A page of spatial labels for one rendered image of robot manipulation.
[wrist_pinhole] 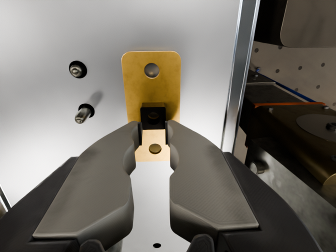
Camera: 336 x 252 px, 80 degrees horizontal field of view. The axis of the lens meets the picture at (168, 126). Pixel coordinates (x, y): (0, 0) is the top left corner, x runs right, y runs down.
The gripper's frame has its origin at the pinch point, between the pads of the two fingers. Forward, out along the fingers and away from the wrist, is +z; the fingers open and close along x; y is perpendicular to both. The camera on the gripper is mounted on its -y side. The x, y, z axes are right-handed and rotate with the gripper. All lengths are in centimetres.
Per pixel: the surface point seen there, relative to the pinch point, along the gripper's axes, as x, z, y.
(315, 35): 12.3, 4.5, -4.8
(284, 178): 9.7, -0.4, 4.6
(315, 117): 15.8, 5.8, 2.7
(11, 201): -13.4, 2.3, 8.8
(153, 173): -0.3, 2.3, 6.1
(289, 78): 29.9, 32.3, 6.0
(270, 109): 12.3, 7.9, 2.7
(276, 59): 25.8, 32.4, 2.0
